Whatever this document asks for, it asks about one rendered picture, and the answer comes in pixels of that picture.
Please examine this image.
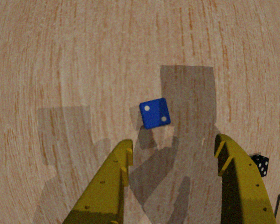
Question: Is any blue die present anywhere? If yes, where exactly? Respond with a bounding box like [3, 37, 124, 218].
[139, 98, 171, 129]

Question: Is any black die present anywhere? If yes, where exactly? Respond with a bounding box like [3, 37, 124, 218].
[249, 154, 269, 177]

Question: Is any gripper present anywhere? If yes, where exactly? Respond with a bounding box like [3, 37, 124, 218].
[62, 134, 277, 224]

